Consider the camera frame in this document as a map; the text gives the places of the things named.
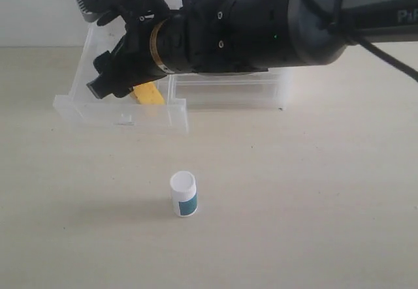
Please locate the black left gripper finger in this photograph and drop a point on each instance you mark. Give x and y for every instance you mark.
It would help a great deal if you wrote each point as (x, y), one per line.
(100, 88)

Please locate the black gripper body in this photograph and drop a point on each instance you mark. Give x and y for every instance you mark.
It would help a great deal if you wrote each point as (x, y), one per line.
(133, 61)

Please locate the white pill bottle teal label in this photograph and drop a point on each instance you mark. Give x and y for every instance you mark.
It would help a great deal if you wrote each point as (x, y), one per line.
(183, 190)

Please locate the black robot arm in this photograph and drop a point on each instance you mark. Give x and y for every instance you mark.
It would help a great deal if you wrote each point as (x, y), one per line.
(226, 37)

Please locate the clear bottom wide drawer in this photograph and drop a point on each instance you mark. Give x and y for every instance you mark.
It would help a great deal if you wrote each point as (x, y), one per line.
(262, 90)

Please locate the white plastic drawer cabinet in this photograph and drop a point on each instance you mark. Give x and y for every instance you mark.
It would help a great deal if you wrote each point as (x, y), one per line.
(169, 39)

